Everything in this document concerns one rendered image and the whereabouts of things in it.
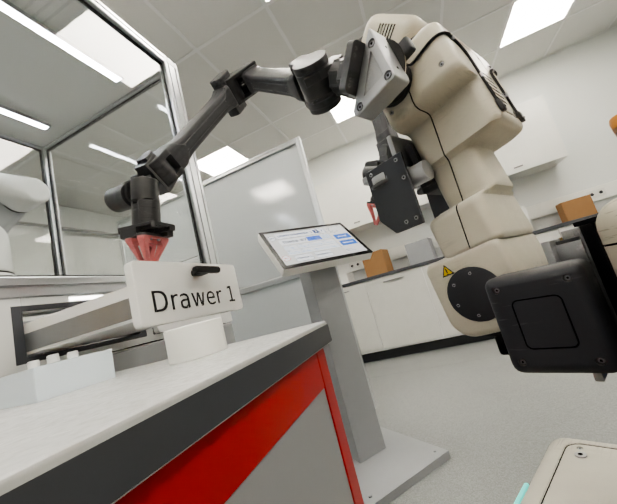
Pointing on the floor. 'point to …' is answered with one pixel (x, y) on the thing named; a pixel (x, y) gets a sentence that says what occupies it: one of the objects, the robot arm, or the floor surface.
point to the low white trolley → (179, 434)
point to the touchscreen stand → (351, 381)
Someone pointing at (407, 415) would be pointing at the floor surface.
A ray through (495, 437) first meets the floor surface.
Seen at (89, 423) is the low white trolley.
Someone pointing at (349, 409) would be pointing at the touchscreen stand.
